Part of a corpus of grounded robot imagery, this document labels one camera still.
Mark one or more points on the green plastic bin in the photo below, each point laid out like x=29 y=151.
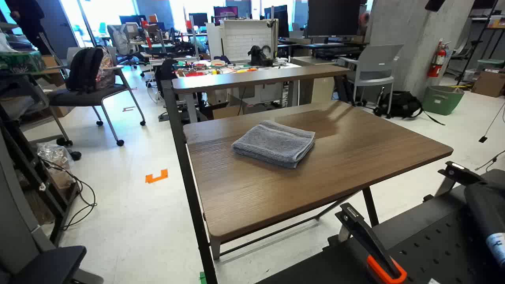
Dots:
x=442 y=100

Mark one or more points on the cardboard box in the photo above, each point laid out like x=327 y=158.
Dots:
x=491 y=84

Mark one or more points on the grey towel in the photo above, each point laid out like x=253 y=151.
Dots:
x=275 y=144

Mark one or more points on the orange handled black clamp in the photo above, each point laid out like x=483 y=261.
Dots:
x=379 y=263

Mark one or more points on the black office chair with backpack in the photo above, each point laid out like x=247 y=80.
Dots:
x=89 y=84

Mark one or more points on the grey office chair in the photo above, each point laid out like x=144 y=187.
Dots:
x=374 y=69

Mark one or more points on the black bag on floor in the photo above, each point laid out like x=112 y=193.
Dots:
x=400 y=105

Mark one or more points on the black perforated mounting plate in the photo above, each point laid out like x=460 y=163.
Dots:
x=438 y=241

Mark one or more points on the white pegboard panel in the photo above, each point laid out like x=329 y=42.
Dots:
x=240 y=35

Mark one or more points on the orange tape floor marker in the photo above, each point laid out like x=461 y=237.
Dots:
x=163 y=174

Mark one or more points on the wooden work table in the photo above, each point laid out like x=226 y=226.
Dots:
x=232 y=196

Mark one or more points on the red fire extinguisher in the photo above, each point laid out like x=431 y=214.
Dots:
x=438 y=61

